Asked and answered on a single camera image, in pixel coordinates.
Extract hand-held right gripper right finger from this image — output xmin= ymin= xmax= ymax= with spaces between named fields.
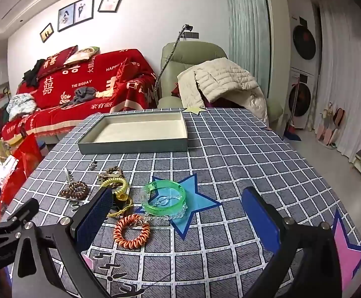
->
xmin=241 ymin=186 xmax=344 ymax=298

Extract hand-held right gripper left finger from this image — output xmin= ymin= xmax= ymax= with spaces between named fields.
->
xmin=11 ymin=186 xmax=119 ymax=298

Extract orange coil bracelet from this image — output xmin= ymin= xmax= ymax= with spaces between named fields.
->
xmin=113 ymin=214 xmax=151 ymax=249

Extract brown coil bracelet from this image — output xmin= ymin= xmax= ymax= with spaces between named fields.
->
xmin=59 ymin=181 xmax=88 ymax=199

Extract yellow coil bracelet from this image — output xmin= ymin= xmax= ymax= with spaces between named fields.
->
xmin=100 ymin=177 xmax=129 ymax=201

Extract green translucent bangle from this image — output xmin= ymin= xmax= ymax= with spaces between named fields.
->
xmin=141 ymin=180 xmax=186 ymax=215

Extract grey-green jewelry tray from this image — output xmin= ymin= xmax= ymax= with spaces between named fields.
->
xmin=77 ymin=111 xmax=189 ymax=155

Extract green bottle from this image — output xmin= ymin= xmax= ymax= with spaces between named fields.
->
xmin=0 ymin=134 xmax=11 ymax=159

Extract red pouch bag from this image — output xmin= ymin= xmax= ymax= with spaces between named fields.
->
xmin=13 ymin=133 xmax=44 ymax=179

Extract blue star sticker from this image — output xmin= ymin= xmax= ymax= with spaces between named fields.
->
xmin=151 ymin=174 xmax=222 ymax=240

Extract blue checked tablecloth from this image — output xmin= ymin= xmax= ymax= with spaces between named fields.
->
xmin=5 ymin=107 xmax=361 ymax=298

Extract dark green garment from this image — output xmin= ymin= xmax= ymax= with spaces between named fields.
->
xmin=0 ymin=106 xmax=10 ymax=131

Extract red mop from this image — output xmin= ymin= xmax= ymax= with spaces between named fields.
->
xmin=283 ymin=74 xmax=302 ymax=142

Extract pale blue garment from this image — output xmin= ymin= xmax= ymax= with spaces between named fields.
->
xmin=6 ymin=94 xmax=36 ymax=121

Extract pink slipper rack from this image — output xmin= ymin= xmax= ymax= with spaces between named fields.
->
xmin=316 ymin=102 xmax=346 ymax=149

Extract black garment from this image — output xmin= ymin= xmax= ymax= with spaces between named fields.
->
xmin=23 ymin=59 xmax=46 ymax=88

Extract grey garment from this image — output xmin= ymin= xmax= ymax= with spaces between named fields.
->
xmin=73 ymin=86 xmax=98 ymax=105

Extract white washing machine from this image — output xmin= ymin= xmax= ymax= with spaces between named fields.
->
xmin=284 ymin=67 xmax=319 ymax=129

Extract red covered sofa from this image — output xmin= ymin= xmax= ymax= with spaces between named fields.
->
xmin=2 ymin=49 xmax=159 ymax=137

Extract red printed cushion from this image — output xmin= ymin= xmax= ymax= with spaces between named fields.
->
xmin=37 ymin=46 xmax=78 ymax=79

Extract red satin cushion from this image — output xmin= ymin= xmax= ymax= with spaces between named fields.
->
xmin=111 ymin=58 xmax=139 ymax=91

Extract beige down jacket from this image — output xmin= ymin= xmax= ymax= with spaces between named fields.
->
xmin=177 ymin=57 xmax=270 ymax=128

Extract dark red garment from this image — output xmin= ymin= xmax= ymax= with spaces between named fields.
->
xmin=171 ymin=82 xmax=184 ymax=99

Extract white sheer curtain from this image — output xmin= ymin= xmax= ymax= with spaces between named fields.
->
xmin=319 ymin=0 xmax=361 ymax=165

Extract photo print pillow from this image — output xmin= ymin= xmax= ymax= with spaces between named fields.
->
xmin=64 ymin=46 xmax=100 ymax=65

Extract green armchair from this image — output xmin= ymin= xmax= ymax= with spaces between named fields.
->
xmin=157 ymin=41 xmax=283 ymax=128

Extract white dryer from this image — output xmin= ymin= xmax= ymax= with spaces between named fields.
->
xmin=291 ymin=0 xmax=321 ymax=70

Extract pale green pleated curtain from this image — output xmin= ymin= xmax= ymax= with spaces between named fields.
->
xmin=226 ymin=0 xmax=270 ymax=90

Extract yellow cord bracelet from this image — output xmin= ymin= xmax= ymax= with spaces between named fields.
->
xmin=107 ymin=197 xmax=134 ymax=218

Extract beige braided bracelet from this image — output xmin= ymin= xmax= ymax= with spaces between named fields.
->
xmin=98 ymin=167 xmax=123 ymax=181

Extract clear bead chain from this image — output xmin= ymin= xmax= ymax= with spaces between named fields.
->
xmin=134 ymin=194 xmax=189 ymax=224

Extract small dark photo frame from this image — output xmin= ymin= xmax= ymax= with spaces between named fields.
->
xmin=40 ymin=23 xmax=54 ymax=43

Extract black frame single portrait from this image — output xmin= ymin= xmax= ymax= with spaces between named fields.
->
xmin=58 ymin=2 xmax=76 ymax=32

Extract gooseneck camera stand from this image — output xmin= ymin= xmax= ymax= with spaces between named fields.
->
xmin=153 ymin=24 xmax=196 ymax=100

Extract black frame couple portrait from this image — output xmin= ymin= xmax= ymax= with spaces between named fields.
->
xmin=74 ymin=0 xmax=94 ymax=24

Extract black frame pale picture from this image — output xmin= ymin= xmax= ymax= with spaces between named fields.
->
xmin=98 ymin=0 xmax=121 ymax=12

